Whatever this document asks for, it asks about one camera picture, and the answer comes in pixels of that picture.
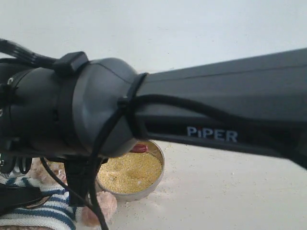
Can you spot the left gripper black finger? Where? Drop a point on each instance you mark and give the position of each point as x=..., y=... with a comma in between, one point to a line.
x=12, y=197

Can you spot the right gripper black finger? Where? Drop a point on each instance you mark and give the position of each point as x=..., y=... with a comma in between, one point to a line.
x=76, y=176

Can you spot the tan teddy bear striped sweater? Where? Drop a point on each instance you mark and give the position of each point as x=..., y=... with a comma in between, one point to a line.
x=52, y=212

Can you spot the dark red wooden spoon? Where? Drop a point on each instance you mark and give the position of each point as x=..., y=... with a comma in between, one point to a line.
x=139, y=148

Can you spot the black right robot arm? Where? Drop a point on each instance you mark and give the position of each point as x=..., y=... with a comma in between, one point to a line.
x=83, y=112

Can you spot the yellow millet grains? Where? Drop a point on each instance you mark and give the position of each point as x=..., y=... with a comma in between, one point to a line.
x=131, y=173

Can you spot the steel bowl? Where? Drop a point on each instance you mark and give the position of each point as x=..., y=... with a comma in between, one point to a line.
x=153, y=149

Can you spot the black zip tie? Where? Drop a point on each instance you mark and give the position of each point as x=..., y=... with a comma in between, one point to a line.
x=125, y=104

